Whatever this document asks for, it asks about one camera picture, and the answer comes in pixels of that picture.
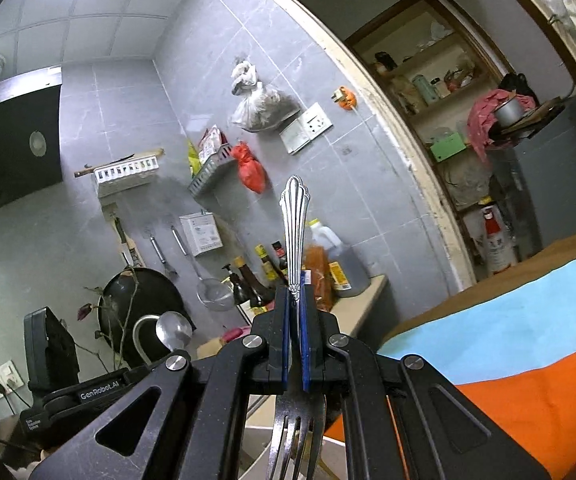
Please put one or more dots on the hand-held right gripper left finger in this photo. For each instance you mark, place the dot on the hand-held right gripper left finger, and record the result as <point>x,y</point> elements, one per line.
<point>202,410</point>

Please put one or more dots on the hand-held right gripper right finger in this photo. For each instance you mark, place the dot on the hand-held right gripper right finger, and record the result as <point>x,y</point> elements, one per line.
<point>393,410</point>

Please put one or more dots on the yellow sponge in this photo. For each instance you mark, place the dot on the yellow sponge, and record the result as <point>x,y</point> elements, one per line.
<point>212,347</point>

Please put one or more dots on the bare twig branch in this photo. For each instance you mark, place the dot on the bare twig branch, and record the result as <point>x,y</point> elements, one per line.
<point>110,310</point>

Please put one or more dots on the chrome faucet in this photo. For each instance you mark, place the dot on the chrome faucet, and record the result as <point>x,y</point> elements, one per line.
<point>136,335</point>

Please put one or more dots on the striped colourful cloth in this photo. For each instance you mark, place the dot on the striped colourful cloth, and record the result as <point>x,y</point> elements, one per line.
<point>493,350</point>

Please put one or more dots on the metal mesh skimmer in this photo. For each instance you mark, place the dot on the metal mesh skimmer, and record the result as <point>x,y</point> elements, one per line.
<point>215,292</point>

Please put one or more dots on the black wok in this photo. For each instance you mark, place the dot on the black wok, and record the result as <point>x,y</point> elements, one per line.
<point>152,295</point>

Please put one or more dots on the dark pump bottle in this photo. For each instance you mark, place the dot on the dark pump bottle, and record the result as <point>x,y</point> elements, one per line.
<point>240,287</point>

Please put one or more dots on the soy sauce bottle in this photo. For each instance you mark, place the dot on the soy sauce bottle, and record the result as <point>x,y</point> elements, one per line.
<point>258,285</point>

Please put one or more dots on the hanging metal utensil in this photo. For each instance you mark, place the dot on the hanging metal utensil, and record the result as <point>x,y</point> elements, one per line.
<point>160,257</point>

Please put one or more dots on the large oil jug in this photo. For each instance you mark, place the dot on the large oil jug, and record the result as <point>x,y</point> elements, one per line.
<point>343,265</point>

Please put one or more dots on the dark sauce bottle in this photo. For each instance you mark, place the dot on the dark sauce bottle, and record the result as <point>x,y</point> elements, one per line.
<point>265,265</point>

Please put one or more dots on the red label sauce bottle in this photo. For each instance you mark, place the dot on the red label sauce bottle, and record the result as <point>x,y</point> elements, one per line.
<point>279,255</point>

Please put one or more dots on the white hanging box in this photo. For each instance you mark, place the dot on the white hanging box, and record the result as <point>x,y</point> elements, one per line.
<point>201,234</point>

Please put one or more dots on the red and white bottle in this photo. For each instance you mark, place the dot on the red and white bottle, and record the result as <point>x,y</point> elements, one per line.
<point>498,245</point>

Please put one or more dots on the black range hood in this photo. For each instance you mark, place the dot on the black range hood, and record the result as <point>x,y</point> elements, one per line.
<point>7,150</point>

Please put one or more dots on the red plastic bag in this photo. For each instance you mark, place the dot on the red plastic bag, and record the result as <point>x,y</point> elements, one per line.
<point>250,170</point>

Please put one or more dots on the seasoning packets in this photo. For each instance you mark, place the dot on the seasoning packets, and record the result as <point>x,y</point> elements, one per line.
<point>207,145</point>

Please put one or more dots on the grey cabinet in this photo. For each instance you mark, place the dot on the grey cabinet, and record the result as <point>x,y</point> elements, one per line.
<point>548,195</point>

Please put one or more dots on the green box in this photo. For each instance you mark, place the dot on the green box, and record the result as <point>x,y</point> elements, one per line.
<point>448,147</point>

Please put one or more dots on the pink cloth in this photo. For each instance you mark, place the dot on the pink cloth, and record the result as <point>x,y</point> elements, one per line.
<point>480,120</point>

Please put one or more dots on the clear bag of dried goods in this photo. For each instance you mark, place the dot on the clear bag of dried goods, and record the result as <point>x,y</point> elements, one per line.
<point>263,105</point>

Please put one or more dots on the metal pot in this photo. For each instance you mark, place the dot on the metal pot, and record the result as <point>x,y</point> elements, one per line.
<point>508,112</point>

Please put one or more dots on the green cup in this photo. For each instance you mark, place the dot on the green cup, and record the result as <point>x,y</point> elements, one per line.
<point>424,90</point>

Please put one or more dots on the black bag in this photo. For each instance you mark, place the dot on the black bag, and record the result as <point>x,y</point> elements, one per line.
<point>518,85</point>

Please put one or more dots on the wooden shelf unit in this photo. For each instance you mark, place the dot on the wooden shelf unit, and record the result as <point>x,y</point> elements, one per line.
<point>418,60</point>

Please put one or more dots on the wall socket with plug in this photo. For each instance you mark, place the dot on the wall socket with plug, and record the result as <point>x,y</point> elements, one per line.
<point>2,377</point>

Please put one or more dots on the white wall basket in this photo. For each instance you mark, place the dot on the white wall basket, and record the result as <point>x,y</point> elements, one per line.
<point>125,175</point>

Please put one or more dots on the grey wall rack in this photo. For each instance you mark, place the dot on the grey wall rack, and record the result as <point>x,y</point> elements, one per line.
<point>210,172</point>

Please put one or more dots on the wooden door frame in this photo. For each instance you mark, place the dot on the wooden door frame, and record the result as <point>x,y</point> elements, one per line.
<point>418,160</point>

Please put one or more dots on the white wall switch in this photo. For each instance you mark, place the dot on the white wall switch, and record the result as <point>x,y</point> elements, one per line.
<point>295,137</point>

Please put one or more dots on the white wall socket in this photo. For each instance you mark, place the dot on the white wall socket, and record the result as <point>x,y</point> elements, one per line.
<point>317,120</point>

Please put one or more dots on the orange wall hook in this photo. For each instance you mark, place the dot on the orange wall hook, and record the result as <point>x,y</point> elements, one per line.
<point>345,98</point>

